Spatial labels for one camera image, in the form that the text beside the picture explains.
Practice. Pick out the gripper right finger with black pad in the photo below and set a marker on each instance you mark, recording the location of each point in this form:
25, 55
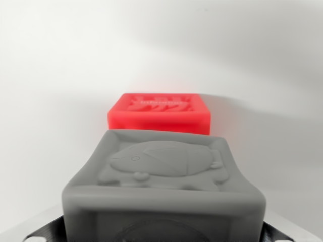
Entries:
272, 230

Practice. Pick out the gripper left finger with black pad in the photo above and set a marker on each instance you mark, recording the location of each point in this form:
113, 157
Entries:
48, 227

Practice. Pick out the grey embossed cube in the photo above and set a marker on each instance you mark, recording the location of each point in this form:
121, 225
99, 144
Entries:
164, 191

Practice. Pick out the red embossed cube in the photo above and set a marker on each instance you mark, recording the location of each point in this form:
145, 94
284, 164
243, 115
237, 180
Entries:
159, 118

